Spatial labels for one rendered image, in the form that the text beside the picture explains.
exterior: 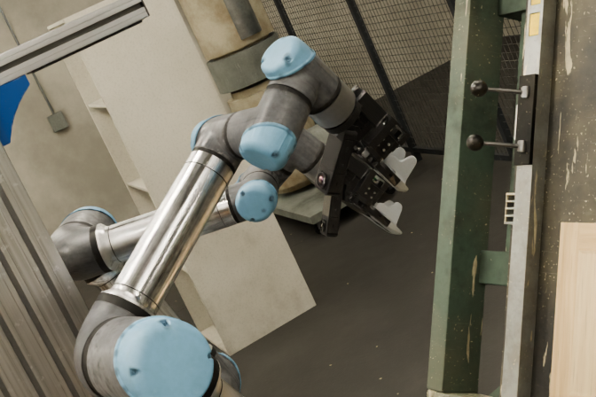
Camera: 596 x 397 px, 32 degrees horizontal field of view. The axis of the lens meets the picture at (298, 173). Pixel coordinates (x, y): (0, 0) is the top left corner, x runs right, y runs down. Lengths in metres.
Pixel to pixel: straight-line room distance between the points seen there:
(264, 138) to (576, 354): 0.99
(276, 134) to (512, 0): 1.20
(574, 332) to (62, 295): 1.08
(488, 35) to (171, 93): 3.31
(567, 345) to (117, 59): 3.80
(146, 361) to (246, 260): 4.56
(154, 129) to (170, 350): 4.36
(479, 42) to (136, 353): 1.48
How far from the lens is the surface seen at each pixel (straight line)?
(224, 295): 5.88
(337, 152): 1.65
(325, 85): 1.58
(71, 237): 2.08
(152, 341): 1.34
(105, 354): 1.40
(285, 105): 1.53
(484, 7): 2.61
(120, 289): 1.52
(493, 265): 2.52
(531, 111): 2.35
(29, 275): 1.68
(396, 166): 1.72
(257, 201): 1.96
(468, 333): 2.55
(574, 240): 2.26
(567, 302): 2.26
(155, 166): 5.69
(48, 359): 1.71
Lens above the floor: 2.03
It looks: 13 degrees down
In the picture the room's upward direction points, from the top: 25 degrees counter-clockwise
